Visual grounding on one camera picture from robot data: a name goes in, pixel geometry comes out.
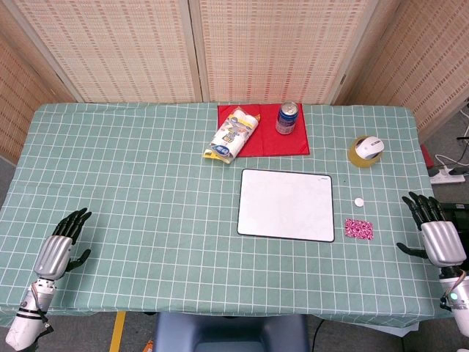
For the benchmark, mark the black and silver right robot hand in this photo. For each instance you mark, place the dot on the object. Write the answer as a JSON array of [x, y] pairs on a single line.
[[441, 242]]

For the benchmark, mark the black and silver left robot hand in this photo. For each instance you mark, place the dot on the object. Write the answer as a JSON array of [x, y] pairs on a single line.
[[53, 253]]

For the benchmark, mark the pink patterned rectangular card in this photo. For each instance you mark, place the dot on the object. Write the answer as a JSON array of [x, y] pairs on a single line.
[[358, 229]]

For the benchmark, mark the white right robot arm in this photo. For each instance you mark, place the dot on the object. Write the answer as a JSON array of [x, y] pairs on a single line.
[[459, 304]]

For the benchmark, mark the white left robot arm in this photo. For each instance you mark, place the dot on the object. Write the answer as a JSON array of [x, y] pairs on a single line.
[[27, 322]]

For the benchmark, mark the white board with black edge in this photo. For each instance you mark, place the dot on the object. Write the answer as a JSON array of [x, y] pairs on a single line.
[[286, 205]]

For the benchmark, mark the black box device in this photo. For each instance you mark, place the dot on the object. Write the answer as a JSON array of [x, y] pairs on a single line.
[[456, 212]]

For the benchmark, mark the white power strip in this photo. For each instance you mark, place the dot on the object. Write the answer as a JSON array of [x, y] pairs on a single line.
[[447, 178]]

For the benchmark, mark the small white bottle cap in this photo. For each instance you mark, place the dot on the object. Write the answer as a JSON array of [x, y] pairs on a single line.
[[359, 202]]

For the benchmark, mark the green checked tablecloth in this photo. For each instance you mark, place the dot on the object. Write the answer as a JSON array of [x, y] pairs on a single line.
[[146, 205]]

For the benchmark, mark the yellow packing tape roll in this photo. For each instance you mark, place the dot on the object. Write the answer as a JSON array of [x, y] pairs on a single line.
[[357, 159]]

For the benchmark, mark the white computer mouse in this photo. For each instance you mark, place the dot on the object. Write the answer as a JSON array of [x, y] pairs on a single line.
[[371, 146]]

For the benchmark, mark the woven bamboo screen panel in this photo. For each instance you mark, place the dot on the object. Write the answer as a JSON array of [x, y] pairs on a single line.
[[121, 51], [22, 102], [425, 62], [278, 47]]

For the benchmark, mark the metal screen hinge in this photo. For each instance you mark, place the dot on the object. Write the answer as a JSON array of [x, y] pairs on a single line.
[[343, 79]]

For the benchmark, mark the red cloth mat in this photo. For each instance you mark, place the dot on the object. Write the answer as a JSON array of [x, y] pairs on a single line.
[[278, 143]]

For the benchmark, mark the blue soda can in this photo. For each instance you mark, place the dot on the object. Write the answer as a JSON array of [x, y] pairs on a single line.
[[287, 121]]

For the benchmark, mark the white snack bag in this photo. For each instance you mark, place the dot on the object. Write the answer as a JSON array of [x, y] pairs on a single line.
[[232, 137]]

